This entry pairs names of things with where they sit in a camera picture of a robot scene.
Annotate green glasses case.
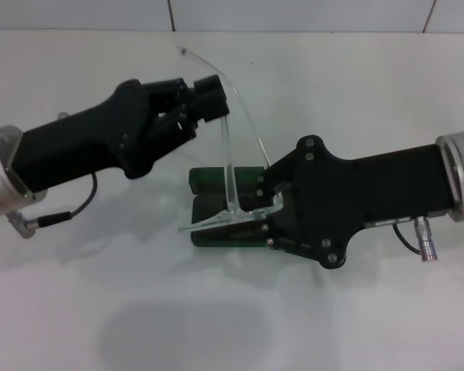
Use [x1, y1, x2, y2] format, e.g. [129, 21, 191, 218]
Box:
[188, 165, 279, 248]

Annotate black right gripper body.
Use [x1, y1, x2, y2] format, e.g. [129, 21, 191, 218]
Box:
[288, 134, 459, 271]

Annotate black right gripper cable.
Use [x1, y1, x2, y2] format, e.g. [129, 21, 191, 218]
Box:
[392, 216, 435, 263]

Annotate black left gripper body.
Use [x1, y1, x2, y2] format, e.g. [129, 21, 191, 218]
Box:
[9, 79, 163, 194]

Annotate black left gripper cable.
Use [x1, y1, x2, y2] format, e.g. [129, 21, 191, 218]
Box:
[5, 172, 98, 240]

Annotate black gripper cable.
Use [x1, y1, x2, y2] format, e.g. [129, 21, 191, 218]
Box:
[5, 172, 98, 240]
[392, 216, 435, 263]

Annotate clear white glasses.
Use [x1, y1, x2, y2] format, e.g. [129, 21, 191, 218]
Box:
[176, 45, 285, 235]

